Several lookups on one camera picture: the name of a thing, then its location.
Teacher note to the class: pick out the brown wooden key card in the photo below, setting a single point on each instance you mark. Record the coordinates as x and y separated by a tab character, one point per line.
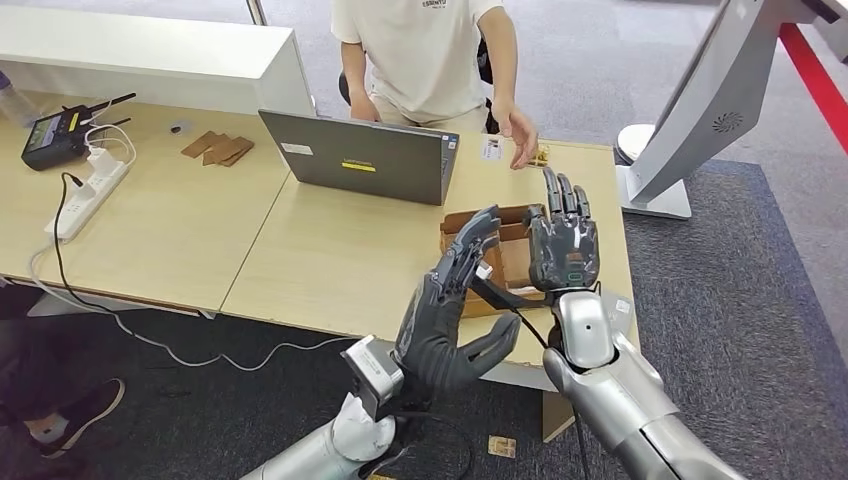
240	150
218	152
197	144

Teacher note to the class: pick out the silver kiosk stand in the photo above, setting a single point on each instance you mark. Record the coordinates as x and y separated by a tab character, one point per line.
709	99

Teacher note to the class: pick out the person's right forearm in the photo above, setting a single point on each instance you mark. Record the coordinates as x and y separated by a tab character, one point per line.
354	69

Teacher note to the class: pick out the white ID card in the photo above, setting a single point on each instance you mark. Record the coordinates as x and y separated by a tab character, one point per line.
491	151

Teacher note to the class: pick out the white cabinet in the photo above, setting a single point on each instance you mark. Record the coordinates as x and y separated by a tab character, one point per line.
132	53

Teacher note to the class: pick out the white charger plug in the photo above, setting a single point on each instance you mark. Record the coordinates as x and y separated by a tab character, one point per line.
100	162

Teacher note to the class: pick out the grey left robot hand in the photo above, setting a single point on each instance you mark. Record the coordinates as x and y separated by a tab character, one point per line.
430	338

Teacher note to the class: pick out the black remote controller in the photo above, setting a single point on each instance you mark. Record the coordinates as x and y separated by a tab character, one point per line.
50	136

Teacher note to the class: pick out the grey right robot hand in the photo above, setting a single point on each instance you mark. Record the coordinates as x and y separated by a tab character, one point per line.
563	245

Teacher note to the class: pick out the white power strip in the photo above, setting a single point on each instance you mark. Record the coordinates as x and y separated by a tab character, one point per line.
79	205

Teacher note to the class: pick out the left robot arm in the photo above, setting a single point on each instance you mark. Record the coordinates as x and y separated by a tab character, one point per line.
358	434

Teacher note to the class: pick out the metal stand pole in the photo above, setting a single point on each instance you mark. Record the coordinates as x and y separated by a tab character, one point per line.
256	10

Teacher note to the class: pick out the clear water bottle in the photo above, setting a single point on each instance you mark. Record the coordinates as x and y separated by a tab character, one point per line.
13	106

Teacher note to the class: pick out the small grey gadget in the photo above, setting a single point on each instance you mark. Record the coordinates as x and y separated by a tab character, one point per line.
180	127

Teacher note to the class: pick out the brown wooden organizer box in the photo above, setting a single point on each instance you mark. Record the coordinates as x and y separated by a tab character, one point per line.
513	265

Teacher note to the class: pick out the red barrier belt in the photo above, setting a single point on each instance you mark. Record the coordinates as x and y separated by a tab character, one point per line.
818	83

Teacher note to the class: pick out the person's right hand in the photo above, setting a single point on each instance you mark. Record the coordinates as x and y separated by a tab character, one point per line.
366	107

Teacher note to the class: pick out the small brown floor tag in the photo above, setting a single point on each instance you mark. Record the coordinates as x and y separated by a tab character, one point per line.
501	447

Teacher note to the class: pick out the grey laptop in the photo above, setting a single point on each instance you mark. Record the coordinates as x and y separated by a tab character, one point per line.
358	152

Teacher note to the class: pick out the small clear box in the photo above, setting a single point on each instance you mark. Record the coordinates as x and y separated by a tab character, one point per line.
543	158

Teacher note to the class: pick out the person's left hand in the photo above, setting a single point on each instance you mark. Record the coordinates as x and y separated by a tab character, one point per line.
520	136

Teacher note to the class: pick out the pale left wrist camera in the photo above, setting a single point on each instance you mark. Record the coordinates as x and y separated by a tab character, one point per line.
374	371

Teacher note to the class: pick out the person's left forearm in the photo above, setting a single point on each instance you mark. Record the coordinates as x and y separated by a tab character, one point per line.
502	73

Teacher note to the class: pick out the black office chair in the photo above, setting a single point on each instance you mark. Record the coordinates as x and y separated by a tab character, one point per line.
491	122

